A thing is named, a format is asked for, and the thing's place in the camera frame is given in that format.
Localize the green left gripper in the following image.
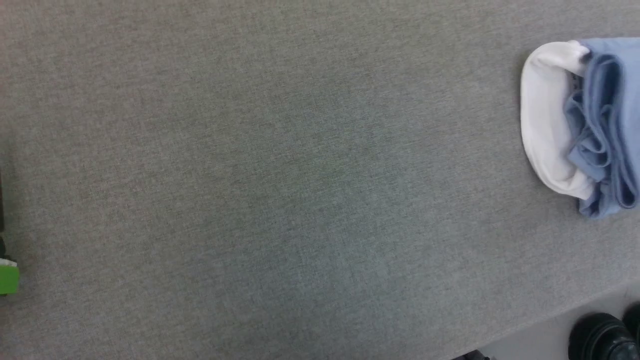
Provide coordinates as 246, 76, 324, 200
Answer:
0, 265, 21, 296

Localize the blue and white shirt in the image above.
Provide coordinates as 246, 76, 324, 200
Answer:
520, 37, 640, 221

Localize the grey fabric sofa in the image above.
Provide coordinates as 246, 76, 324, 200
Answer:
0, 0, 640, 360

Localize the black shoe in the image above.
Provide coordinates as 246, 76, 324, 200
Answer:
567, 312, 640, 360

